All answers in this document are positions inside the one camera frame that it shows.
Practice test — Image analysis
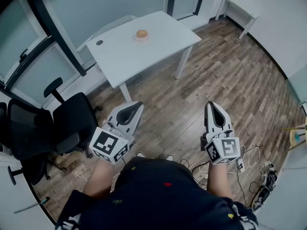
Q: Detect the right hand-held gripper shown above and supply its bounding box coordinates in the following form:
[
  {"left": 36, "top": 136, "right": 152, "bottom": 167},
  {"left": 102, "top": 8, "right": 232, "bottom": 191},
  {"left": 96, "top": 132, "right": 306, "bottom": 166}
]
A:
[{"left": 201, "top": 101, "right": 241, "bottom": 165}]

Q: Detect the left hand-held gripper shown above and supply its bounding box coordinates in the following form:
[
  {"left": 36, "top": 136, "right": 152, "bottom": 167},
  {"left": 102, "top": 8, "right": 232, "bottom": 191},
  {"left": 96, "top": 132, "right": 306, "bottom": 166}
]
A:
[{"left": 90, "top": 101, "right": 144, "bottom": 164}]

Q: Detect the clear glass plate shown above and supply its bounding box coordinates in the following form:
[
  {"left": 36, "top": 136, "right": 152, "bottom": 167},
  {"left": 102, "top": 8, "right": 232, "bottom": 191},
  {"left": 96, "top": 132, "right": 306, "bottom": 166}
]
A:
[{"left": 133, "top": 31, "right": 150, "bottom": 43}]

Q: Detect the person's right forearm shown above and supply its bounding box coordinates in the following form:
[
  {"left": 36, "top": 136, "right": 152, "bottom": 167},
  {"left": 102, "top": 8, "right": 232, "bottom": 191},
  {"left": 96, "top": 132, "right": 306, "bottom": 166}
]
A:
[{"left": 206, "top": 161, "right": 233, "bottom": 200}]

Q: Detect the person's left forearm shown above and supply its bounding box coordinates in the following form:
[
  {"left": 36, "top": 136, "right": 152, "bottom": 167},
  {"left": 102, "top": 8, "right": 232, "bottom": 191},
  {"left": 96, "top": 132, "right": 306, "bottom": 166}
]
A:
[{"left": 83, "top": 158, "right": 125, "bottom": 200}]

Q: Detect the wooden stool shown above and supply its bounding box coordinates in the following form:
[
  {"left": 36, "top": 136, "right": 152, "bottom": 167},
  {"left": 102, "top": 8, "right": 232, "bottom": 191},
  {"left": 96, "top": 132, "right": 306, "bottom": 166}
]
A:
[{"left": 279, "top": 118, "right": 307, "bottom": 153}]

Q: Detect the black and white sneaker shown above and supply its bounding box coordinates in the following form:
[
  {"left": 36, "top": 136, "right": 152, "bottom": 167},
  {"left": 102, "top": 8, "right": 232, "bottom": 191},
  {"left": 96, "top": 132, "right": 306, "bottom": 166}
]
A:
[{"left": 251, "top": 169, "right": 279, "bottom": 212}]

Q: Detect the person's black shirt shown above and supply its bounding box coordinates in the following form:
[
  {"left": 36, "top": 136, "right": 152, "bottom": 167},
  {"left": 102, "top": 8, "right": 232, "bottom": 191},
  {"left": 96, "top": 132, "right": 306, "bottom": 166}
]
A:
[{"left": 55, "top": 157, "right": 259, "bottom": 230}]

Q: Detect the black office chair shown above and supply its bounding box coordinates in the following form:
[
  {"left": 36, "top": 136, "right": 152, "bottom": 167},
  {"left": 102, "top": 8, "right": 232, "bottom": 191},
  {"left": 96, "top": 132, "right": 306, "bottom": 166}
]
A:
[{"left": 0, "top": 77, "right": 98, "bottom": 185}]

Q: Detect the small white side table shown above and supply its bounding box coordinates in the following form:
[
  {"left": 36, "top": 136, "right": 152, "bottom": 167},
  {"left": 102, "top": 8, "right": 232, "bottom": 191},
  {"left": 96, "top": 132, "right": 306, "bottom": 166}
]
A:
[{"left": 214, "top": 0, "right": 261, "bottom": 40}]

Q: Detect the thin grey rod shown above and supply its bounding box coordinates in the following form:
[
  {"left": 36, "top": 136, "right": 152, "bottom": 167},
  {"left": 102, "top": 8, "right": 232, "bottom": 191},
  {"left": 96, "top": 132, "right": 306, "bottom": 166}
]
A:
[{"left": 13, "top": 196, "right": 50, "bottom": 214}]

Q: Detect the black cable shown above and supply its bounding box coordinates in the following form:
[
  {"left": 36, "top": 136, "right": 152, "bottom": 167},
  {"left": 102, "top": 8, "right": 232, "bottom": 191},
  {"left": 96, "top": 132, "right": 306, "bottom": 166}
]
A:
[{"left": 236, "top": 169, "right": 264, "bottom": 209}]

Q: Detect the black window handle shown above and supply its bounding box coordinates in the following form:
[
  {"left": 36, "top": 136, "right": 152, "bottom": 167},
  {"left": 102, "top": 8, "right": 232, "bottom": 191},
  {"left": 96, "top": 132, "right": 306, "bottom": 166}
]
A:
[{"left": 19, "top": 48, "right": 29, "bottom": 63}]

